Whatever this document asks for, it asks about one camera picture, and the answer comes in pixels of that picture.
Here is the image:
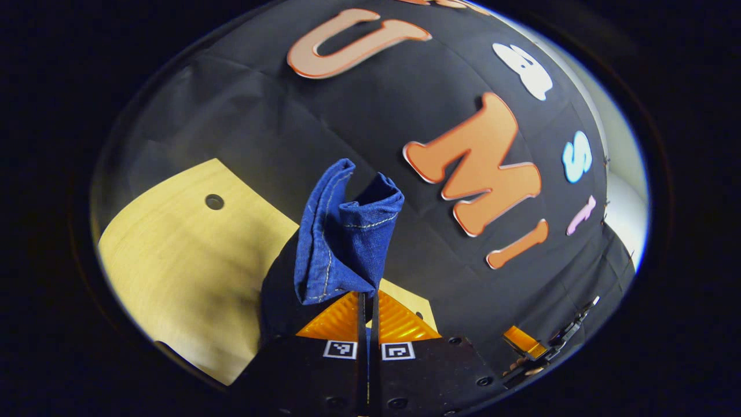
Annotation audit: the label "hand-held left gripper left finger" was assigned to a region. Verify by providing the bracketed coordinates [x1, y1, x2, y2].
[230, 291, 369, 417]

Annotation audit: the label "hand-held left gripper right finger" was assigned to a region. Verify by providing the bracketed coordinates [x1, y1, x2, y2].
[369, 291, 504, 417]

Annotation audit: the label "blue denim jeans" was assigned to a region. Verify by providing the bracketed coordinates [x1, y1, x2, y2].
[259, 158, 406, 348]

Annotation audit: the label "black backdrop cloth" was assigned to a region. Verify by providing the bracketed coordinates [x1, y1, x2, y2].
[91, 0, 639, 394]

